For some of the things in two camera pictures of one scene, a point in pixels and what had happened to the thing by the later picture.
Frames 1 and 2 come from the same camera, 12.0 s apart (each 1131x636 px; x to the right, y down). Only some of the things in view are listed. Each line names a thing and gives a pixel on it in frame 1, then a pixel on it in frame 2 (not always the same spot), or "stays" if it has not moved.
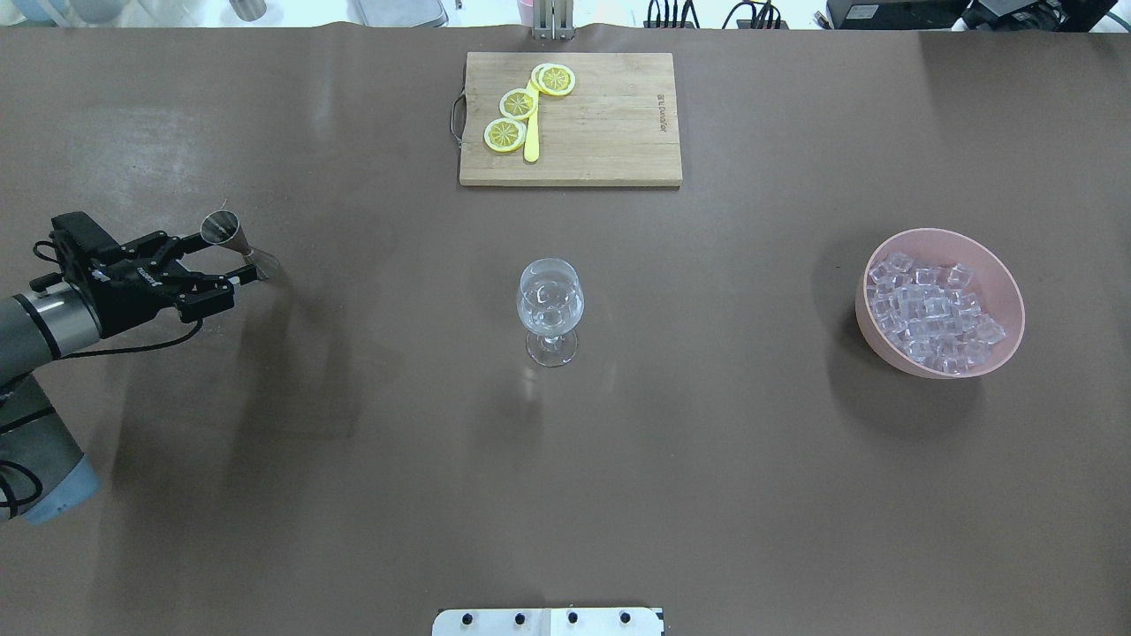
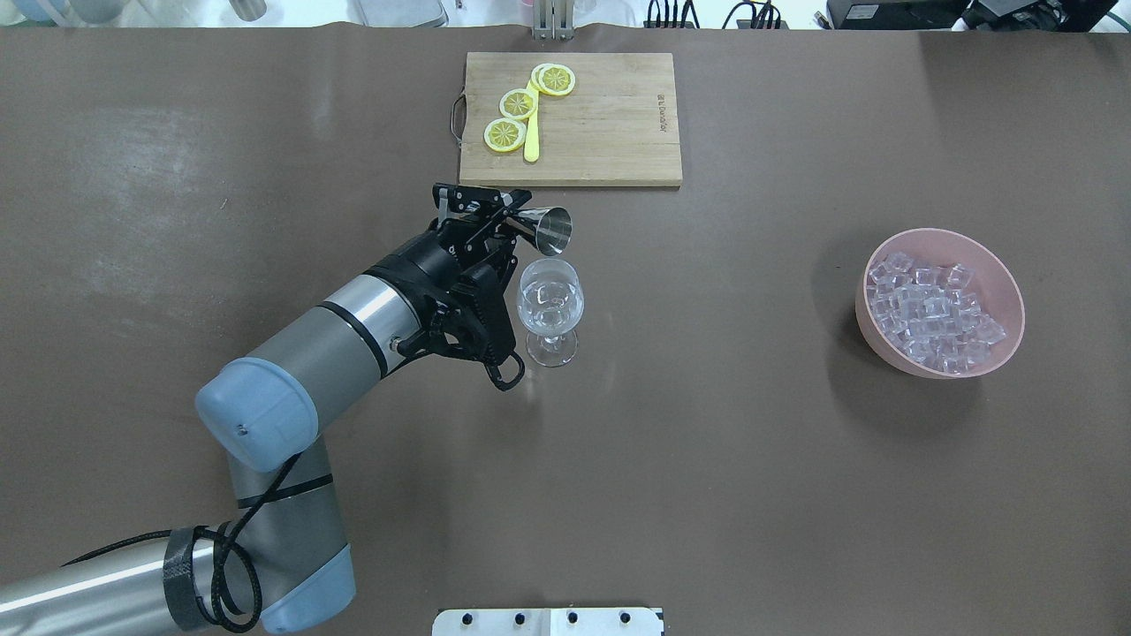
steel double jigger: x=222 y=227 to x=550 y=228
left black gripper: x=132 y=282 to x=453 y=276
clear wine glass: x=550 y=299 stays
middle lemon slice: x=518 y=103 stays
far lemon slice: x=553 y=79 stays
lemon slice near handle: x=504 y=135 stays
